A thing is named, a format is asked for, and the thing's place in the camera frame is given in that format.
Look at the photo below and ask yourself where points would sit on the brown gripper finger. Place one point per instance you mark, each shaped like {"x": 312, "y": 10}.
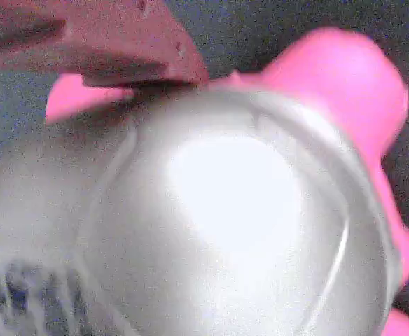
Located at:
{"x": 103, "y": 42}

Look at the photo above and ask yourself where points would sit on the red turtle toy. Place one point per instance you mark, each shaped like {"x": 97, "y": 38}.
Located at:
{"x": 225, "y": 210}

